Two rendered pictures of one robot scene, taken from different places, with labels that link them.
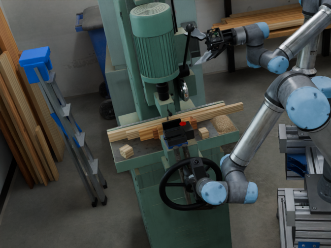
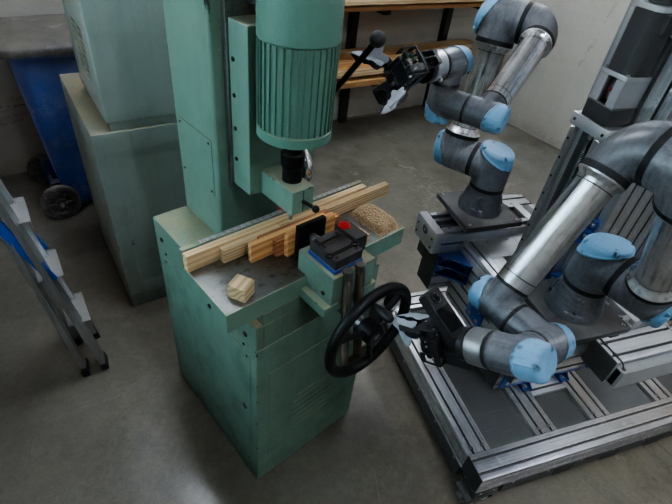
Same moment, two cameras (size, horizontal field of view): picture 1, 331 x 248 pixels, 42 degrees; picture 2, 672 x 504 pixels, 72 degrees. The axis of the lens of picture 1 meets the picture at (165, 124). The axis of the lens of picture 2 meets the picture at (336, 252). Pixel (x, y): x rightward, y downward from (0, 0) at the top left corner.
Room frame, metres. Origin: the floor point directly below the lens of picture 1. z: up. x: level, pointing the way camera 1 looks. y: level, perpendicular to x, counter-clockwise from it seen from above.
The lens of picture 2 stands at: (0.87, 0.50, 1.69)
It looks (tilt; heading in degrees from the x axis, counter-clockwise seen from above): 39 degrees down; 323
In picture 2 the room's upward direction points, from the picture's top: 8 degrees clockwise
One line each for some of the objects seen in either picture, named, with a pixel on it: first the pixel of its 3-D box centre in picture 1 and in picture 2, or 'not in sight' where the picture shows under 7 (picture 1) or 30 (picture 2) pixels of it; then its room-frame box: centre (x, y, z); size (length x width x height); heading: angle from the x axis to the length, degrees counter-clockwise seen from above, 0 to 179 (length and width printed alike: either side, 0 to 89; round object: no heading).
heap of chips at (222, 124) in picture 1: (222, 121); (375, 215); (1.71, -0.27, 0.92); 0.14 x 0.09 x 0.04; 9
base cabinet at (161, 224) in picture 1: (176, 194); (263, 335); (1.88, 0.01, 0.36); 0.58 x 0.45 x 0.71; 9
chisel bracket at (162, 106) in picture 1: (165, 104); (287, 191); (1.78, -0.01, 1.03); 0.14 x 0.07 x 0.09; 9
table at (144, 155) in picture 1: (176, 144); (313, 262); (1.65, -0.03, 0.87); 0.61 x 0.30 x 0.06; 99
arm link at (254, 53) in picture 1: (257, 54); (446, 102); (1.71, -0.45, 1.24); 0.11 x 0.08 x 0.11; 22
